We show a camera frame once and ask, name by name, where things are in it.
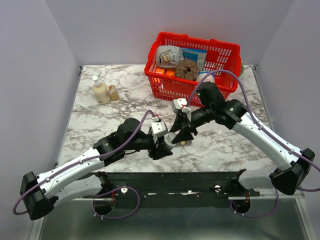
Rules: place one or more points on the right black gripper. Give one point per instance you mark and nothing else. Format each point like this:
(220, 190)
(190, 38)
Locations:
(183, 122)

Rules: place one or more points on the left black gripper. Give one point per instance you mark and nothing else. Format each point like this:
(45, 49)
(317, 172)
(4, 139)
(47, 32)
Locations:
(161, 151)

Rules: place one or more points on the white pill bottle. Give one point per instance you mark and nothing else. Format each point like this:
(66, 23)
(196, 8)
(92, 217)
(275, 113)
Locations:
(168, 140)

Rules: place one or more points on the grey weekly pill organizer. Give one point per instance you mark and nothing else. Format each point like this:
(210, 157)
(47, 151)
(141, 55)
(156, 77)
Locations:
(183, 143)

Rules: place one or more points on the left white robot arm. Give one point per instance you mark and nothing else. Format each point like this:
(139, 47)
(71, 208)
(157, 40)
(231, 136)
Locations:
(41, 192)

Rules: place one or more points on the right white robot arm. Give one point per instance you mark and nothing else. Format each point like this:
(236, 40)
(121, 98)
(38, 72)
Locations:
(292, 163)

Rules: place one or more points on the orange fruit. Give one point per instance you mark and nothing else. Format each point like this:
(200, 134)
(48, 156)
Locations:
(170, 72)

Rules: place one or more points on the orange small box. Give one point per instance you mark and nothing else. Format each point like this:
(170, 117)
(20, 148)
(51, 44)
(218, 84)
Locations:
(160, 71)

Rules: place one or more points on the brown round paper package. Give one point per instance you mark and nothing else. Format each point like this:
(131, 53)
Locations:
(186, 69)

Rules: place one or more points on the red plastic shopping basket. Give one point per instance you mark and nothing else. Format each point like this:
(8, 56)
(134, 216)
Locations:
(221, 56)

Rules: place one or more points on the small amber bottle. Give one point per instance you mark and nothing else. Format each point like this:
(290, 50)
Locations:
(114, 94)

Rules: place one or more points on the silver snack pouch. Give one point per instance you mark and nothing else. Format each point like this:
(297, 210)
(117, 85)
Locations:
(168, 56)

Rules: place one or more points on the blue packet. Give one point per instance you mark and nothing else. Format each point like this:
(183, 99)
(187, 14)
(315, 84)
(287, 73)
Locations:
(196, 55)

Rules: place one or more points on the yellow liquid bottle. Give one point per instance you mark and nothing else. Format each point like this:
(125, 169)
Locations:
(100, 91)

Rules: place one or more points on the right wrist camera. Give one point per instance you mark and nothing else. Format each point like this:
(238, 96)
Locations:
(180, 104)

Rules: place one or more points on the black table front rail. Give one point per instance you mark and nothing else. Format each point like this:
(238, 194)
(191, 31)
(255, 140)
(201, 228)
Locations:
(169, 189)

